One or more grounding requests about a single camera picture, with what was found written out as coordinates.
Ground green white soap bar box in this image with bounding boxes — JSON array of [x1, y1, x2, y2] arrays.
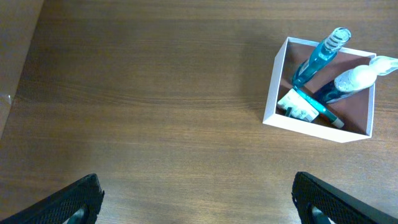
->
[[277, 89, 319, 123]]

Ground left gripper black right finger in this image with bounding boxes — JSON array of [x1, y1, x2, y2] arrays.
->
[[292, 172, 397, 224]]

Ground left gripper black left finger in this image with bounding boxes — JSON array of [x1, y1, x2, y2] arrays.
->
[[1, 174, 104, 223]]

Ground dark blue pump soap bottle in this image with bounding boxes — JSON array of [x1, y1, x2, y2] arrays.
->
[[313, 56, 397, 104]]

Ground teal mouthwash bottle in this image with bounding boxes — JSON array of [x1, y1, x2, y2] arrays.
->
[[292, 27, 351, 88]]

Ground teal toothpaste tube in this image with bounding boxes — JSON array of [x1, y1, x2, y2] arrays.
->
[[293, 86, 345, 129]]

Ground white open cardboard box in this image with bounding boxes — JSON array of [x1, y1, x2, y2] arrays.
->
[[263, 37, 376, 143]]

